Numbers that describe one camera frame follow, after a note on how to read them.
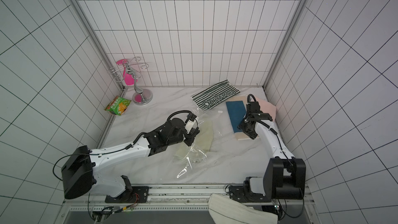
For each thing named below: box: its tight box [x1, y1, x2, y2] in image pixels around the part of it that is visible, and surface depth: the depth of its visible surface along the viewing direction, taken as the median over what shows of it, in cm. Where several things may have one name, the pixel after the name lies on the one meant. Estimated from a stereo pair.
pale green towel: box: [174, 121, 214, 163], surface depth 76 cm
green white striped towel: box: [190, 79, 241, 111], surface depth 116 cm
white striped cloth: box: [208, 193, 279, 224], surface depth 68 cm
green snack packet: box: [104, 95, 132, 117], surface depth 101 cm
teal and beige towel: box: [225, 95, 251, 141], surface depth 109 cm
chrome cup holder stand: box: [108, 56, 153, 106], surface depth 112 cm
